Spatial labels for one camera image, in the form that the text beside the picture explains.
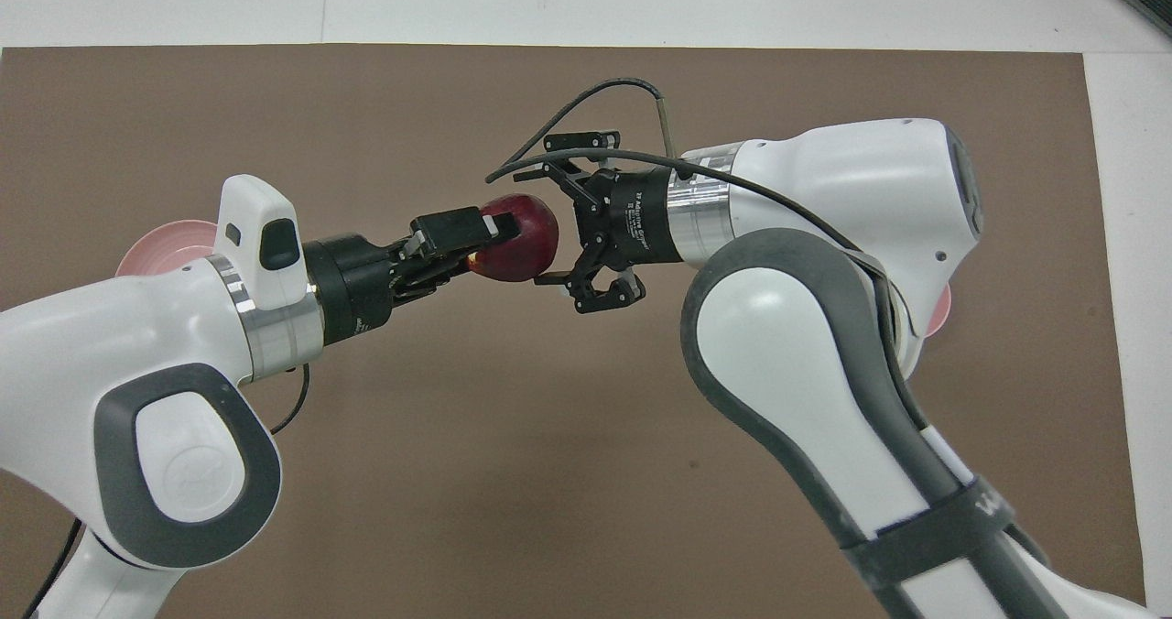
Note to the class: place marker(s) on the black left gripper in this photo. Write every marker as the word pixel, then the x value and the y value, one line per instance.
pixel 352 285

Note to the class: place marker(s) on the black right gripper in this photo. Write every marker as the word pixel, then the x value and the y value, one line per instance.
pixel 632 216

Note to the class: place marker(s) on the dark red apple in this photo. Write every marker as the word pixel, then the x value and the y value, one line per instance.
pixel 522 248

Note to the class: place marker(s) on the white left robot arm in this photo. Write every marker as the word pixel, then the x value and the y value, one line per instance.
pixel 137 372

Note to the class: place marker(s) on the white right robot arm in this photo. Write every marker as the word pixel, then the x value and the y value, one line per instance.
pixel 824 353

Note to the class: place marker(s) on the pink plate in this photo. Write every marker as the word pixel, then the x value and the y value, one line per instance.
pixel 165 244

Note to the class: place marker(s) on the pink bowl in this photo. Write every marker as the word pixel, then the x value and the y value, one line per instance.
pixel 938 312

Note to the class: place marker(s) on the brown table mat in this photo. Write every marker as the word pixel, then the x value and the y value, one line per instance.
pixel 513 436

